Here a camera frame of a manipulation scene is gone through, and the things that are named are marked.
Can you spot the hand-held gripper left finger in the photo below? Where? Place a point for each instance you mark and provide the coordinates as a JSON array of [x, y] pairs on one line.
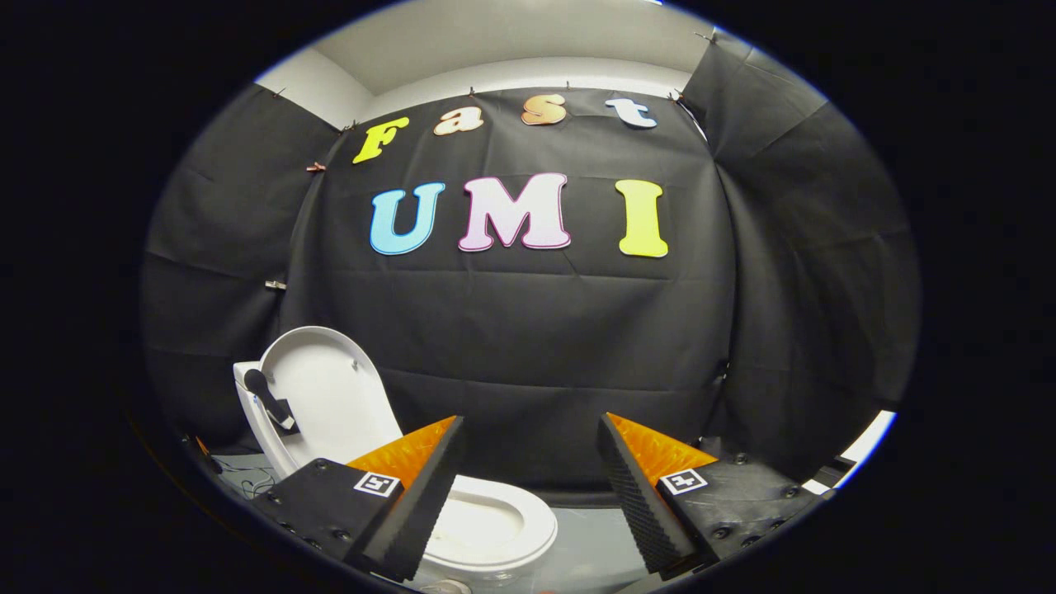
[[417, 511]]

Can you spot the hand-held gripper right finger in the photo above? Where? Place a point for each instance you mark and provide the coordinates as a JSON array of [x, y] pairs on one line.
[[639, 511]]

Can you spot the white toilet lid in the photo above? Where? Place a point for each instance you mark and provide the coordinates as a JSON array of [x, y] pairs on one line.
[[330, 396]]

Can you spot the white toilet seat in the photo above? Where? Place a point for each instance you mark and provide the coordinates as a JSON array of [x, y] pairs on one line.
[[532, 516]]

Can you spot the white ceramic toilet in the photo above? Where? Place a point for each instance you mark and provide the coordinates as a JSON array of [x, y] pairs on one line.
[[250, 412]]

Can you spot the round metal floor drain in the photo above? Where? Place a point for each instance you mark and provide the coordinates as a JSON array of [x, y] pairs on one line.
[[445, 587]]

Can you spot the black backdrop cloth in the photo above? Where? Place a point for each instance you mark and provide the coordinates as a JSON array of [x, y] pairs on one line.
[[528, 330]]

